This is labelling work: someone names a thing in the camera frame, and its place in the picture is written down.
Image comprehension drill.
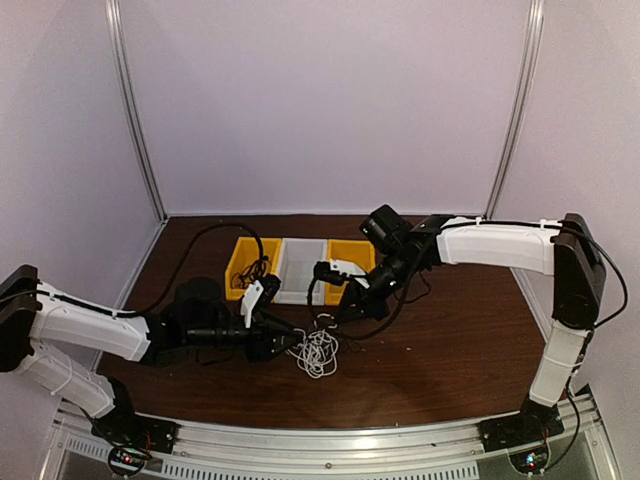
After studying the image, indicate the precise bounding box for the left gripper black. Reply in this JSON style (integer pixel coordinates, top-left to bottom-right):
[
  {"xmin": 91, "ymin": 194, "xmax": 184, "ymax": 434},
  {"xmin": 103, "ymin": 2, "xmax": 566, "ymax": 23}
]
[{"xmin": 185, "ymin": 311, "xmax": 303, "ymax": 364}]

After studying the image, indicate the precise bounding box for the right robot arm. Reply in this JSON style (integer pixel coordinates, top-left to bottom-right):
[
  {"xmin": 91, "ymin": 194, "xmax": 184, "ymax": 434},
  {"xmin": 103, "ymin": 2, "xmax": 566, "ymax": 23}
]
[{"xmin": 326, "ymin": 205, "xmax": 606, "ymax": 442}]

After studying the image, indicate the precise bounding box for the white cable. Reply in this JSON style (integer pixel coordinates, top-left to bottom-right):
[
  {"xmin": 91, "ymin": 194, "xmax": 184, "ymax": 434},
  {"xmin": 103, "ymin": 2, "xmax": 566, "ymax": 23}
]
[{"xmin": 296, "ymin": 313, "xmax": 342, "ymax": 379}]

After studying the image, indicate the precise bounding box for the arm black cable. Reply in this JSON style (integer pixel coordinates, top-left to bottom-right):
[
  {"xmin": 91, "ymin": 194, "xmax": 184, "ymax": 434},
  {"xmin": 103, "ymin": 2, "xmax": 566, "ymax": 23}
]
[
  {"xmin": 134, "ymin": 223, "xmax": 266, "ymax": 316},
  {"xmin": 305, "ymin": 274, "xmax": 436, "ymax": 341}
]

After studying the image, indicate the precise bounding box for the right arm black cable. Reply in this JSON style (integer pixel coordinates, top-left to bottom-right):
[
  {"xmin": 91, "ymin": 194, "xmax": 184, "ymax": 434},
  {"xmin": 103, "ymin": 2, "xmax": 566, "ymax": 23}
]
[{"xmin": 305, "ymin": 274, "xmax": 436, "ymax": 341}]

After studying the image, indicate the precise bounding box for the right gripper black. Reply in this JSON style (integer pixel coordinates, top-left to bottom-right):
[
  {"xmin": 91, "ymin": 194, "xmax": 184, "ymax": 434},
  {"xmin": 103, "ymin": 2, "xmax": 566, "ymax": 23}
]
[{"xmin": 334, "ymin": 247, "xmax": 423, "ymax": 325}]

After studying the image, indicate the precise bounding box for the purple cable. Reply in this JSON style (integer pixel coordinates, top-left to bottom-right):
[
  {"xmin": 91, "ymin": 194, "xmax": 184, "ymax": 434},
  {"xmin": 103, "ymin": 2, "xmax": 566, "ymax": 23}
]
[{"xmin": 319, "ymin": 319, "xmax": 366, "ymax": 354}]

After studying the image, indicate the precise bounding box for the white bin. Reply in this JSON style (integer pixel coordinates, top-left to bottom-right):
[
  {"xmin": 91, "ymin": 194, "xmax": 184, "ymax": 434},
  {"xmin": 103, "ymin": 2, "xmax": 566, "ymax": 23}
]
[{"xmin": 274, "ymin": 238, "xmax": 328, "ymax": 305}]

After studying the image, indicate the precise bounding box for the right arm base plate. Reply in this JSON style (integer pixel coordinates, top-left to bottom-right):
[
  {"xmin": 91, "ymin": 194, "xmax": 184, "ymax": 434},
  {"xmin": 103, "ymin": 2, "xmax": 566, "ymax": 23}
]
[{"xmin": 479, "ymin": 413, "xmax": 565, "ymax": 452}]

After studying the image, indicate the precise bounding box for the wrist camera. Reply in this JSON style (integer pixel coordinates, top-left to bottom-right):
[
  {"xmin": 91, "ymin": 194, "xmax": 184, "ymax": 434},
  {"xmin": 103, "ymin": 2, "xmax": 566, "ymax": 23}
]
[
  {"xmin": 240, "ymin": 274, "xmax": 281, "ymax": 329},
  {"xmin": 313, "ymin": 260, "xmax": 367, "ymax": 286}
]

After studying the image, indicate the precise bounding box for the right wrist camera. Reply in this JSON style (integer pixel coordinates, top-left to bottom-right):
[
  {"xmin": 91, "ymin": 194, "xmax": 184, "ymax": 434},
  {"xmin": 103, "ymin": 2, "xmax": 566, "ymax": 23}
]
[{"xmin": 313, "ymin": 260, "xmax": 367, "ymax": 286}]

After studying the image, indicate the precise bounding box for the left frame post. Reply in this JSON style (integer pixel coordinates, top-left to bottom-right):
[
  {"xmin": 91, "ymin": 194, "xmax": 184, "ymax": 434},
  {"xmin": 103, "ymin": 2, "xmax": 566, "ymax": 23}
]
[{"xmin": 105, "ymin": 0, "xmax": 168, "ymax": 223}]

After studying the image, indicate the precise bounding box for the aluminium front rail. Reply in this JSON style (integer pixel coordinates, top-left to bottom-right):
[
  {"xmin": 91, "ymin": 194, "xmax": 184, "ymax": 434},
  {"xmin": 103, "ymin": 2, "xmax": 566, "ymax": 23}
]
[{"xmin": 35, "ymin": 397, "xmax": 622, "ymax": 479}]

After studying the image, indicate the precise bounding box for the left circuit board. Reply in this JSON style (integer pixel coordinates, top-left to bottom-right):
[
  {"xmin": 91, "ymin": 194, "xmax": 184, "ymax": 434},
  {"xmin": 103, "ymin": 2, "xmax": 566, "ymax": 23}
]
[{"xmin": 107, "ymin": 446, "xmax": 149, "ymax": 476}]

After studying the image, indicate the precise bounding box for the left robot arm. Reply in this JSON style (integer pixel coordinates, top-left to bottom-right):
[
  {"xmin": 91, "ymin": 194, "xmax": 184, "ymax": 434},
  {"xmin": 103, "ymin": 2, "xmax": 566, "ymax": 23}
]
[{"xmin": 1, "ymin": 265, "xmax": 303, "ymax": 444}]

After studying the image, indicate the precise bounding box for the right frame post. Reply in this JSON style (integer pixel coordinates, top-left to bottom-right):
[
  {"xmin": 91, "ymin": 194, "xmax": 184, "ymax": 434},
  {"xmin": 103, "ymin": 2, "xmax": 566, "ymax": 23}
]
[{"xmin": 484, "ymin": 0, "xmax": 545, "ymax": 218}]

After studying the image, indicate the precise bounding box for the yellow bin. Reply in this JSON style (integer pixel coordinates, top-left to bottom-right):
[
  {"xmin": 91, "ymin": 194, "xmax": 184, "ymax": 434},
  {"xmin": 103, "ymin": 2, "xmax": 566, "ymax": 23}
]
[
  {"xmin": 325, "ymin": 239, "xmax": 376, "ymax": 306},
  {"xmin": 225, "ymin": 237, "xmax": 282, "ymax": 301}
]

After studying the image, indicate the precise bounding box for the frame post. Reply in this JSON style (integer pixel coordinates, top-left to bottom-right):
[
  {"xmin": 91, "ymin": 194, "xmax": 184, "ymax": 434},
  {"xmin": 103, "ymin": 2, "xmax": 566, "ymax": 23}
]
[
  {"xmin": 484, "ymin": 0, "xmax": 545, "ymax": 218},
  {"xmin": 105, "ymin": 0, "xmax": 168, "ymax": 223}
]

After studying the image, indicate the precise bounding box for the circuit board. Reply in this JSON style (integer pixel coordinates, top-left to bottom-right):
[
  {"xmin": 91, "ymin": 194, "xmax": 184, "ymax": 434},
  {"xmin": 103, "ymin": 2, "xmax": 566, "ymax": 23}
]
[
  {"xmin": 510, "ymin": 450, "xmax": 549, "ymax": 474},
  {"xmin": 107, "ymin": 446, "xmax": 149, "ymax": 476}
]

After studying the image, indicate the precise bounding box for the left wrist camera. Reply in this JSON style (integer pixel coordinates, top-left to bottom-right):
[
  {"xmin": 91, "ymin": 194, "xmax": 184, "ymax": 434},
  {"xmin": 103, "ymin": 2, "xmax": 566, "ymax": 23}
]
[{"xmin": 240, "ymin": 274, "xmax": 281, "ymax": 329}]

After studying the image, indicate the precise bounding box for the thin black cable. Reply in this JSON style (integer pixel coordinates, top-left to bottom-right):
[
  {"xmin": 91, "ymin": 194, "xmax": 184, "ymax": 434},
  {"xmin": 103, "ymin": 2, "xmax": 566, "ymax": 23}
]
[{"xmin": 231, "ymin": 256, "xmax": 271, "ymax": 291}]

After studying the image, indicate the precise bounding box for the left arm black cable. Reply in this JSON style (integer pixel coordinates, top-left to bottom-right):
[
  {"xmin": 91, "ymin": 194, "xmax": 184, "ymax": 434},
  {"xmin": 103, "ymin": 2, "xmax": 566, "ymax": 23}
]
[{"xmin": 134, "ymin": 223, "xmax": 266, "ymax": 316}]

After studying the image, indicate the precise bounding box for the right circuit board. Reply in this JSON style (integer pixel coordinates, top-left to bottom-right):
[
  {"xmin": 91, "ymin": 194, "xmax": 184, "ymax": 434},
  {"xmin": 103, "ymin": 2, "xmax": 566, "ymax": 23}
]
[{"xmin": 510, "ymin": 450, "xmax": 549, "ymax": 474}]

